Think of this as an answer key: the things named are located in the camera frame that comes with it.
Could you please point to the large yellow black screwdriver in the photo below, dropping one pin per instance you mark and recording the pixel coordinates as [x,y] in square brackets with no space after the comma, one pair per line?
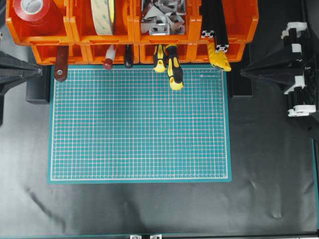
[174,70]

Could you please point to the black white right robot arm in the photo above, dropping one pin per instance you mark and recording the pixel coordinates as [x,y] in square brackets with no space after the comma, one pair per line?
[295,69]

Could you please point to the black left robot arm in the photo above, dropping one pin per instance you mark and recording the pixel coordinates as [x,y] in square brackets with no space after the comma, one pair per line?
[14,72]

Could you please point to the small yellow black screwdriver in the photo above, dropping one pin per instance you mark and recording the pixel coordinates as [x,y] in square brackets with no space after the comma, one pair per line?
[159,59]

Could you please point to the green cutting mat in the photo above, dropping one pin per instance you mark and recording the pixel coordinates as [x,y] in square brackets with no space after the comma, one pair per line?
[129,126]

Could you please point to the orange lower bin centre right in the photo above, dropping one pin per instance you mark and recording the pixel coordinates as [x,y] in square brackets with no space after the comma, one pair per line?
[186,53]

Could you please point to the orange bin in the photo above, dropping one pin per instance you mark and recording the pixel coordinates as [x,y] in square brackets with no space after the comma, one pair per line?
[234,53]
[241,18]
[192,26]
[22,34]
[186,53]
[83,29]
[46,54]
[96,53]

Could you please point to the yellow utility knife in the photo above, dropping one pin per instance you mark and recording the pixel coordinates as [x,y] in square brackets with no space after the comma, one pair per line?
[217,57]

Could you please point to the black block right stand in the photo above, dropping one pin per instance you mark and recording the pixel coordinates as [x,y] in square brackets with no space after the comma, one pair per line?
[240,87]

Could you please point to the black block stand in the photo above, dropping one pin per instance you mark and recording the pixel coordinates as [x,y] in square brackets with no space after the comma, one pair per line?
[38,90]
[240,87]

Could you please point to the orange upper bin centre right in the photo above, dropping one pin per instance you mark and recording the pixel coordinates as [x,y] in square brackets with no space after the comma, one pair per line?
[192,26]

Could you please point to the orange lower bin centre left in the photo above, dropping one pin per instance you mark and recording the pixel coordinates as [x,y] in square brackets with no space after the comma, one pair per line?
[96,53]

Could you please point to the pile of metal corner brackets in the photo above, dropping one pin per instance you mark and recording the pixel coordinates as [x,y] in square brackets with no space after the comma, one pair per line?
[163,17]

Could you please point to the orange lower bin far right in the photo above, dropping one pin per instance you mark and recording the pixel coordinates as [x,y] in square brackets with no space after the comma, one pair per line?
[234,53]

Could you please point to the black aluminium extrusion profile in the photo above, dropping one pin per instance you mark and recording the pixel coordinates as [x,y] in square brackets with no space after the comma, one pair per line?
[219,27]

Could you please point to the beige double-sided tape roll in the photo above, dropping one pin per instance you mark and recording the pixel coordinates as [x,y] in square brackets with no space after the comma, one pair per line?
[104,15]

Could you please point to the black block left stand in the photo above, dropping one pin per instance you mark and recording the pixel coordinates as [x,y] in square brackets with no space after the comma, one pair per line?
[38,90]

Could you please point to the orange lower bin far left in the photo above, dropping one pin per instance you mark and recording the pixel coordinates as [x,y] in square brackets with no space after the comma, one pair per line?
[46,54]

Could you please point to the orange upper bin far right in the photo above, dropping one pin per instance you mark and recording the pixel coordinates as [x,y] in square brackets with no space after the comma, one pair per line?
[241,18]

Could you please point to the orange upper bin centre left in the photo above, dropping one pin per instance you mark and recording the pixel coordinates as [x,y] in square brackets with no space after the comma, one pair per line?
[83,29]

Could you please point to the orange upper bin far left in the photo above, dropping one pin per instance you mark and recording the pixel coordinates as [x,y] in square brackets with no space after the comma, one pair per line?
[22,34]

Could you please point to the red tape roll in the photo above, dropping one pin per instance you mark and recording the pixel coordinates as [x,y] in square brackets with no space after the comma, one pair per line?
[42,16]

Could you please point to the dark brown handle tool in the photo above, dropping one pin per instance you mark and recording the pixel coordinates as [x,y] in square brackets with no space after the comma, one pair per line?
[128,57]

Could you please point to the white red handle tool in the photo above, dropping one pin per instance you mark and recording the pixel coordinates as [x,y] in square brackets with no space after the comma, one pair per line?
[109,57]

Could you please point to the brown wooden handle tool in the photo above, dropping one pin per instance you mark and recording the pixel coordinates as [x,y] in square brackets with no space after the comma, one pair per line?
[61,64]

